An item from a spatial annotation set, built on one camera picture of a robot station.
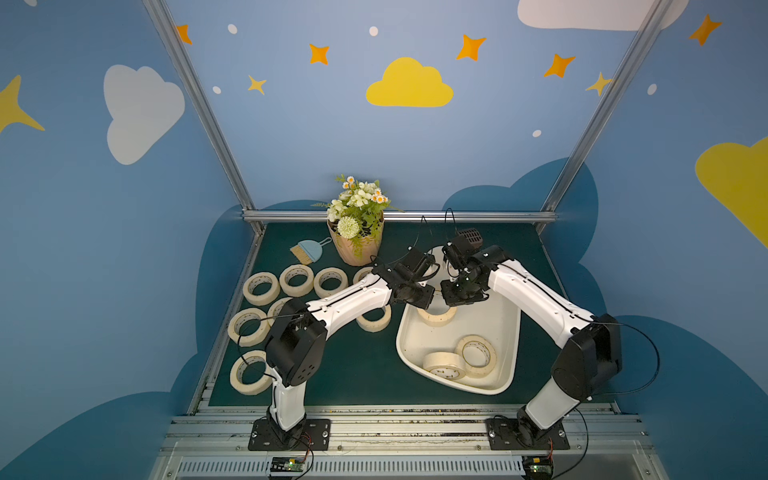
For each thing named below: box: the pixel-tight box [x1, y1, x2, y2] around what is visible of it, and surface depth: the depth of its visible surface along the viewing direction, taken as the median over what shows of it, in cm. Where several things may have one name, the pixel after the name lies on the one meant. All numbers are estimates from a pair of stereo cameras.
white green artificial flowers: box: [310, 174, 404, 257], surface depth 88 cm
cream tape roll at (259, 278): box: [242, 272, 281, 306], surface depth 103 cm
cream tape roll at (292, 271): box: [279, 264, 314, 297], surface depth 103 cm
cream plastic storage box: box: [439, 297, 522, 395], surface depth 85 cm
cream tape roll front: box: [423, 352, 467, 381], surface depth 79 cm
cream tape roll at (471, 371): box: [455, 334, 497, 378], surface depth 86 cm
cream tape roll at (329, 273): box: [313, 267, 349, 299], surface depth 106 cm
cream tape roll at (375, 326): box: [356, 304, 392, 333], surface depth 94 cm
